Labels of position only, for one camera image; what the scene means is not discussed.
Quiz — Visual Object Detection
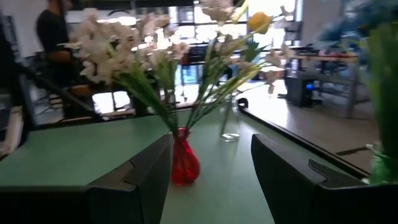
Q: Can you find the black computer tower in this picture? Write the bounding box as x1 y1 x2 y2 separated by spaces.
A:
285 75 315 109

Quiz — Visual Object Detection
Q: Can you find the blue flower bunch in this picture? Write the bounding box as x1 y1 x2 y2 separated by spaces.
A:
362 0 398 158
316 0 374 54

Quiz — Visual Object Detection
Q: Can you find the green glass vase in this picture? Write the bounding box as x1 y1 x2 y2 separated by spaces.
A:
368 142 398 187

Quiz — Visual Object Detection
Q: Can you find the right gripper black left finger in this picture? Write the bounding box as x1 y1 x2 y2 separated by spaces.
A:
0 134 174 224

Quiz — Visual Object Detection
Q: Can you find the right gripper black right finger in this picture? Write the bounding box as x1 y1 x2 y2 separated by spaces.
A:
251 133 398 224

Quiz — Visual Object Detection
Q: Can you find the yellow tulip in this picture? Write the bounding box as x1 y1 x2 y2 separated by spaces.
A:
219 11 273 138

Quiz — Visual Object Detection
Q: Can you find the clear glass vase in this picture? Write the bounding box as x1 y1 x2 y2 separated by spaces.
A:
218 91 241 143

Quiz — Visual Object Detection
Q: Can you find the person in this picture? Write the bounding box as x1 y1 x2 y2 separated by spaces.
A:
35 0 82 91

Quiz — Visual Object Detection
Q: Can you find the green table mat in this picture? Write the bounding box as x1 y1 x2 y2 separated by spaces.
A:
0 105 371 224

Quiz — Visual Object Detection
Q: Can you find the red glass vase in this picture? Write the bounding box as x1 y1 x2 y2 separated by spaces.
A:
170 126 201 187

